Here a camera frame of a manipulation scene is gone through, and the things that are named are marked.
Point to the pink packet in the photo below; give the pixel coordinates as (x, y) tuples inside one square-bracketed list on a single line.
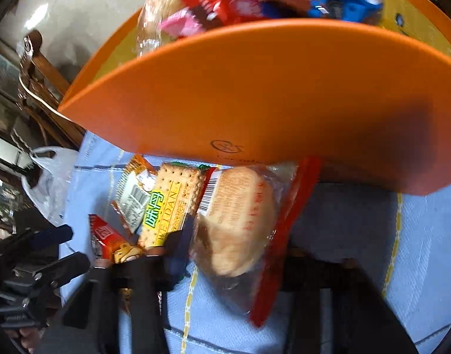
[(179, 25)]

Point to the white bun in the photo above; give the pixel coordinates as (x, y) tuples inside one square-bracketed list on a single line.
[(163, 3)]

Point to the red yellow snack packet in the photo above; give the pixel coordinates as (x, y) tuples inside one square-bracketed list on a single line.
[(104, 236)]

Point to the white plastic bag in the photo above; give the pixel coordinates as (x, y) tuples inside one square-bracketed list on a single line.
[(48, 191)]

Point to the person's left hand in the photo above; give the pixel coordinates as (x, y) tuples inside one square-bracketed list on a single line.
[(26, 341)]

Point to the orange cardboard box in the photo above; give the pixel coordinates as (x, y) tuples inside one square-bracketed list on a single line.
[(266, 99)]

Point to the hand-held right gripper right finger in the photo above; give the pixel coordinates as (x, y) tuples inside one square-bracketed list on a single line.
[(339, 302)]

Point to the round pastry red edged packet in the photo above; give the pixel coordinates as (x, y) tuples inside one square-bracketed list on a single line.
[(236, 228)]

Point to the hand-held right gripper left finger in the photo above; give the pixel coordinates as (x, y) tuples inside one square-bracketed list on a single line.
[(144, 302)]

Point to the red checked snack packet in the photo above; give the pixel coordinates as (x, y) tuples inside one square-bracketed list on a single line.
[(214, 3)]

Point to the orange cracker packet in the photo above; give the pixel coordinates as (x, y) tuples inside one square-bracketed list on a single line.
[(133, 195)]

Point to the yellow label cracker packet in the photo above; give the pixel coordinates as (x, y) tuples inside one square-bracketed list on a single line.
[(170, 199)]

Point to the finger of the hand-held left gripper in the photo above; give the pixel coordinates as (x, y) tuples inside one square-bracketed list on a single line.
[(67, 265), (52, 236)]

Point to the brown wooden chair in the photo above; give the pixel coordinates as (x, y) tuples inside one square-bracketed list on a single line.
[(41, 81)]

